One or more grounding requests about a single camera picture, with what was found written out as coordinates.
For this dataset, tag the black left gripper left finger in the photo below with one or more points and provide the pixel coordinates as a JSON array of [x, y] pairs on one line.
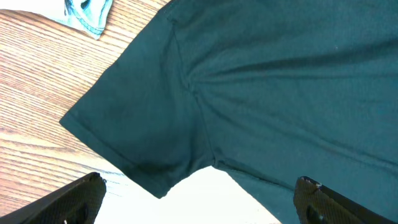
[[76, 203]]

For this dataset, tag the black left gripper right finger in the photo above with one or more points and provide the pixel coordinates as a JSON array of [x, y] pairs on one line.
[[317, 204]]

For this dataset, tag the black t-shirt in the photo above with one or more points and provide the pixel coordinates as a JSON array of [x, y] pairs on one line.
[[265, 90]]

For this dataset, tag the light blue folded garment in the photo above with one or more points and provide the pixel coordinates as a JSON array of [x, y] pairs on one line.
[[89, 16]]

